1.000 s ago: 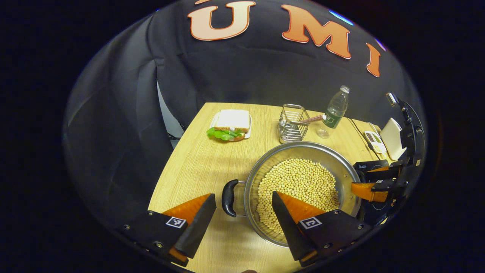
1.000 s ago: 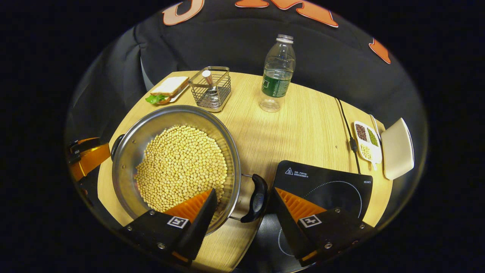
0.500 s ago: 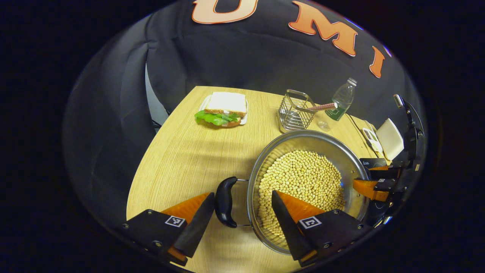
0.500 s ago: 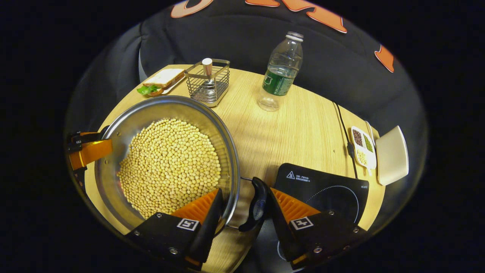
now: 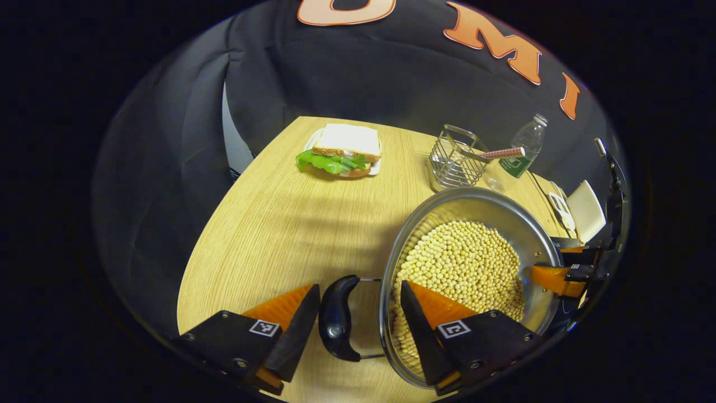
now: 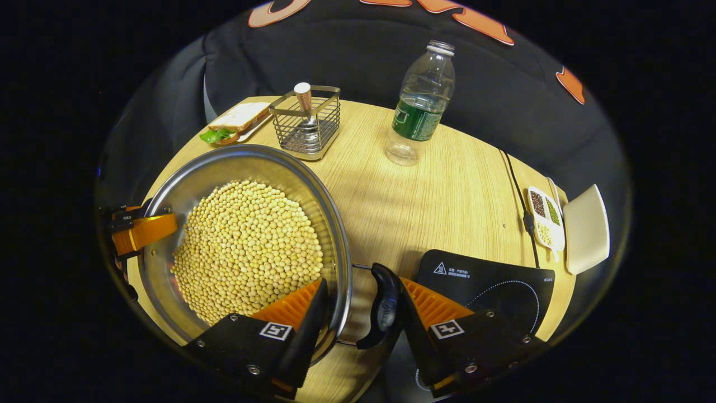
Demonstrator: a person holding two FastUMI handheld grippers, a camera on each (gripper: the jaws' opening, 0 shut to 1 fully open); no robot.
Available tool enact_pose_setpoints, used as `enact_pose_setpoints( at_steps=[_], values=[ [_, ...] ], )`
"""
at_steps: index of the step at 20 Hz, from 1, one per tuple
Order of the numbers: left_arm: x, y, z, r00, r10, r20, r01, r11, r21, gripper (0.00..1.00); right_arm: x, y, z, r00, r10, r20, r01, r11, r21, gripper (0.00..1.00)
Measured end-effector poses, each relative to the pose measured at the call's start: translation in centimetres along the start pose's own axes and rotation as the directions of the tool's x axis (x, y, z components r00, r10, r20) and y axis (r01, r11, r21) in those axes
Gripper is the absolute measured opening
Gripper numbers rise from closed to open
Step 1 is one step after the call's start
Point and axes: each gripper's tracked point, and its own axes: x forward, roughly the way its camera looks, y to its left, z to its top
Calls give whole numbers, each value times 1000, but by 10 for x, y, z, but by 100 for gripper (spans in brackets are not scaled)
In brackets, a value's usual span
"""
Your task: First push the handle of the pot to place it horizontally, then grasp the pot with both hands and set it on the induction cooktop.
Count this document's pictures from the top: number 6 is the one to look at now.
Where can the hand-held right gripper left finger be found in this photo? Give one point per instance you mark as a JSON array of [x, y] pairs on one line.
[[310, 330]]

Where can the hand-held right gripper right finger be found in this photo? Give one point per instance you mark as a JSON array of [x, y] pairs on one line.
[[414, 330]]

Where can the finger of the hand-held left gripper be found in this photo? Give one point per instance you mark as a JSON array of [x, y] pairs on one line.
[[145, 230]]

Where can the black induction cooktop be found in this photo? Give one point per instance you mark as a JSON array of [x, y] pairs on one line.
[[492, 280]]

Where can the pile of yellow soybeans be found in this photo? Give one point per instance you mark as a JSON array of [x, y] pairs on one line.
[[246, 246]]

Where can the sandwich on white plate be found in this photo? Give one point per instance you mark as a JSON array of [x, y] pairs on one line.
[[240, 117]]

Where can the white divided dish of beans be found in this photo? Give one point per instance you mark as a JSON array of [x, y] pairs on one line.
[[545, 224]]

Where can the white toaster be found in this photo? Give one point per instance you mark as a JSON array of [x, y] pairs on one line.
[[586, 229]]

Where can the clear plastic water bottle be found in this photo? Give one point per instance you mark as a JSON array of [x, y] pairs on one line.
[[419, 117]]

